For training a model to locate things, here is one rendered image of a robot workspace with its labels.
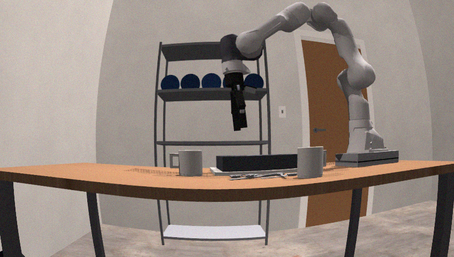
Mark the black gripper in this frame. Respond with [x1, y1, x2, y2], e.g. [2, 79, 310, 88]
[224, 72, 247, 131]

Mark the grey mug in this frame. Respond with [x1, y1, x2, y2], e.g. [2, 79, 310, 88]
[169, 150, 202, 177]
[297, 147, 327, 178]

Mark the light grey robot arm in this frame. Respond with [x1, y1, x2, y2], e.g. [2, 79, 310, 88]
[220, 2, 388, 153]

